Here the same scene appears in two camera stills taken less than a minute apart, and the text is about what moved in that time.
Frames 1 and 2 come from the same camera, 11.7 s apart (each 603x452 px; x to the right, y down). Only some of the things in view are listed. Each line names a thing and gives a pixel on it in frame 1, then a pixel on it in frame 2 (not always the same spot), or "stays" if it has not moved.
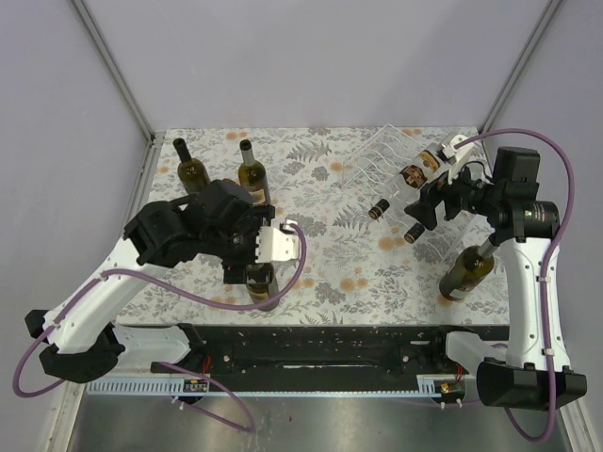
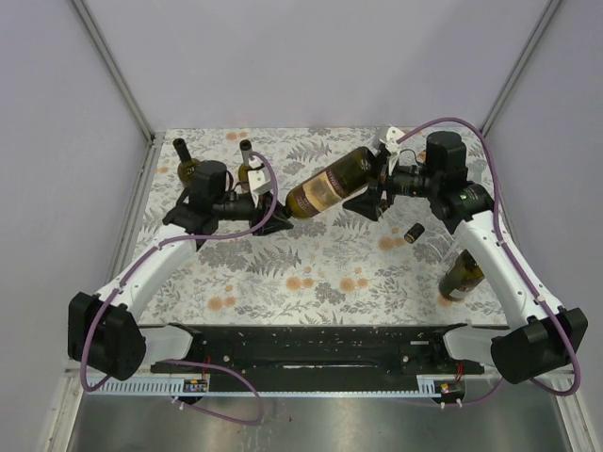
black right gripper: [440, 189] → [366, 203]
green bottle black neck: [192, 173] stays
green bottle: [262, 283] → [349, 176]
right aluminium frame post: [545, 19] stays
